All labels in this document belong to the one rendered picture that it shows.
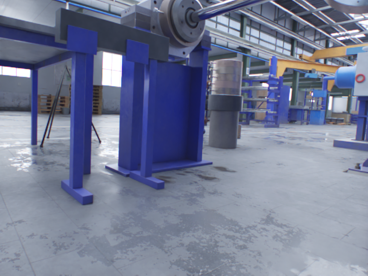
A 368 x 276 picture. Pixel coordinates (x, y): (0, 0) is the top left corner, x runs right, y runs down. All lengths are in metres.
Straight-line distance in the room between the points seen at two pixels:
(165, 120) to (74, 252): 1.40
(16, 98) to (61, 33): 11.81
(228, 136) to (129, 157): 1.72
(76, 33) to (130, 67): 0.58
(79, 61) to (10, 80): 11.88
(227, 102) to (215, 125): 0.33
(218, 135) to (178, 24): 1.75
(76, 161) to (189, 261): 0.75
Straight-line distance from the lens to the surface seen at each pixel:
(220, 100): 3.21
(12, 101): 13.06
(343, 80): 5.07
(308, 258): 1.01
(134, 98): 1.77
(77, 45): 1.33
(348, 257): 1.09
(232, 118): 3.26
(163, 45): 1.60
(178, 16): 1.88
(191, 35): 1.93
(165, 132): 2.11
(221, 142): 3.26
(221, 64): 3.30
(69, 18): 1.36
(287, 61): 13.08
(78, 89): 1.34
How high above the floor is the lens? 0.45
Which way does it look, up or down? 5 degrees down
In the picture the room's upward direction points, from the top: 3 degrees clockwise
